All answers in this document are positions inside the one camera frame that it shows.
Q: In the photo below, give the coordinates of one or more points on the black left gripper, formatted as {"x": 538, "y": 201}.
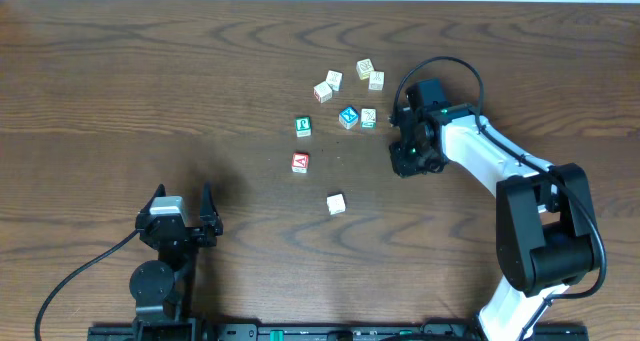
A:
{"x": 212, "y": 223}

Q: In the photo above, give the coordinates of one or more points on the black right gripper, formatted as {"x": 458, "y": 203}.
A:
{"x": 402, "y": 165}

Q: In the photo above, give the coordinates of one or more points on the plain white block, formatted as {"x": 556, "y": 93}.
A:
{"x": 336, "y": 204}

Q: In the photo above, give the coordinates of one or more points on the red letter A block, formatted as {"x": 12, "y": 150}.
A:
{"x": 300, "y": 162}

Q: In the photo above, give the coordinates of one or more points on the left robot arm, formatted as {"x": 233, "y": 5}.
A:
{"x": 163, "y": 288}

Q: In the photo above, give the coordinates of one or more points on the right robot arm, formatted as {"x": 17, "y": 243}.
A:
{"x": 547, "y": 237}

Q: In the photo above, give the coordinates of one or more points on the teal picture block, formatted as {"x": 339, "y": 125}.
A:
{"x": 368, "y": 118}

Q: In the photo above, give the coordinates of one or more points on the blue letter X block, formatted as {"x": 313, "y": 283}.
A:
{"x": 348, "y": 117}

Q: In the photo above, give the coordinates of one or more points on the tan picture block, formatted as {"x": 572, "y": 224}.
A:
{"x": 376, "y": 80}

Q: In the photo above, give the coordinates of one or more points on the yellow picture block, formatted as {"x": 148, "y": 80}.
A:
{"x": 364, "y": 68}

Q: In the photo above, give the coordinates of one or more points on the white picture block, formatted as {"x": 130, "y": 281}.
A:
{"x": 334, "y": 80}

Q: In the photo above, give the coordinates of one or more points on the red edged white block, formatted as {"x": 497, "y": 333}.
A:
{"x": 323, "y": 92}

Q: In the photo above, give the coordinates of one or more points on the green letter block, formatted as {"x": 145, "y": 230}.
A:
{"x": 303, "y": 126}

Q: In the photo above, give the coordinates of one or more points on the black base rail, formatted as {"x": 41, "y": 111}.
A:
{"x": 439, "y": 329}

